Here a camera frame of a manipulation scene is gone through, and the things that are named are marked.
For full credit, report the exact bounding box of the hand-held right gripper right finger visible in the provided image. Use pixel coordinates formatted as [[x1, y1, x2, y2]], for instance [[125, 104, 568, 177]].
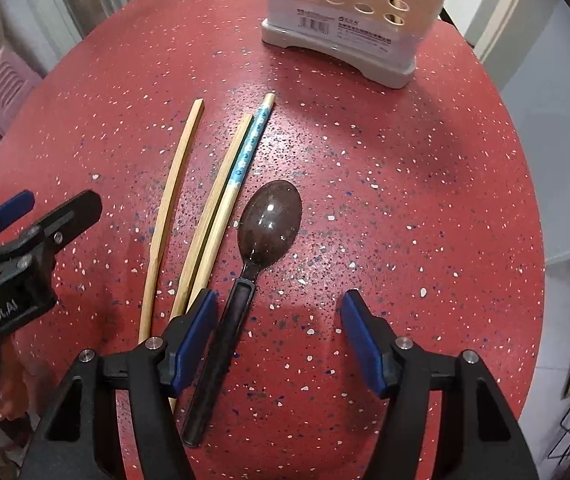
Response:
[[341, 289, 533, 480]]

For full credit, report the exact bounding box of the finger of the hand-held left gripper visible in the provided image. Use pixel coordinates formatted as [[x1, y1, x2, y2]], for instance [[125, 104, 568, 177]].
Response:
[[0, 190, 103, 286], [0, 190, 36, 251]]

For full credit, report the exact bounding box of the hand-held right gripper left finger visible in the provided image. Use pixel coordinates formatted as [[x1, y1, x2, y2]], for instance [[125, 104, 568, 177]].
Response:
[[17, 288, 220, 480]]

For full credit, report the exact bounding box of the plain wooden chopstick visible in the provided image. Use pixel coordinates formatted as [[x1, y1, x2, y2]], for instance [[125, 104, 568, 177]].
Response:
[[169, 113, 254, 321], [138, 99, 204, 345]]

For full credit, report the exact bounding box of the brown spoon black handle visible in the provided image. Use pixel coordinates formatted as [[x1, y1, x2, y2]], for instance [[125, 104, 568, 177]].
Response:
[[181, 179, 304, 449]]

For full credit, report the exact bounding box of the blue patterned wooden chopstick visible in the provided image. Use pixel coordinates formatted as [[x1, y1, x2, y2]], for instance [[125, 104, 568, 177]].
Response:
[[200, 92, 276, 293]]

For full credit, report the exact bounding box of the beige cutlery holder grey base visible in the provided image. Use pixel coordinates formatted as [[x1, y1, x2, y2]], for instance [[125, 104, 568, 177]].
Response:
[[261, 0, 458, 90]]

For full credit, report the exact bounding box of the person's left hand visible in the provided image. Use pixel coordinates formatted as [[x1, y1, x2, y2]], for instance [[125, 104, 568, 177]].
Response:
[[0, 342, 33, 422]]

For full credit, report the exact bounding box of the pink plastic stool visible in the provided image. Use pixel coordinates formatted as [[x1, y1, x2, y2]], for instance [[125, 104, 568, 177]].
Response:
[[0, 50, 43, 126]]

